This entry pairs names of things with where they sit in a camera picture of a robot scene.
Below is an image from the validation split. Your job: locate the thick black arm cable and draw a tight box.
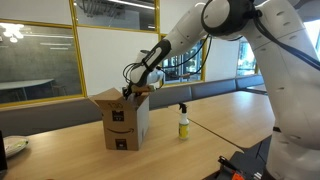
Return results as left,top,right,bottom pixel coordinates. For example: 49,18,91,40
248,6,320,73

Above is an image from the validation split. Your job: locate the thin black camera cable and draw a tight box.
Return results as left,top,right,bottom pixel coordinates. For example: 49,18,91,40
122,33,214,89

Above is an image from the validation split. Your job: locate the open brown cardboard shipping box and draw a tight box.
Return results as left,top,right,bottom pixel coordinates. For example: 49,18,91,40
88,87,151,152

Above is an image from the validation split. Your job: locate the white yellow-label spray bottle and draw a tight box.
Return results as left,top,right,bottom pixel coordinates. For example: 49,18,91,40
177,102,191,141

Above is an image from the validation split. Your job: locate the black orange clamp mount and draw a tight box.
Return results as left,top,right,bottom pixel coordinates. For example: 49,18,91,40
214,155,264,180

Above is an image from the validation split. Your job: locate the grey upholstered bench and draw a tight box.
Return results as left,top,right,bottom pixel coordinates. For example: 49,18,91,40
0,73,278,138

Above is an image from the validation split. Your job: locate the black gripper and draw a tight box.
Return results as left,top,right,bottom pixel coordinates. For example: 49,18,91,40
121,85,135,100

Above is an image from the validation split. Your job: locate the long white meeting table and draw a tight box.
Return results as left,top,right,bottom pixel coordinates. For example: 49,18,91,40
0,78,55,101

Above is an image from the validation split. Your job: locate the dark wooden stool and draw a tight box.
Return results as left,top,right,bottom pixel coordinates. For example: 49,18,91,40
51,84,68,98

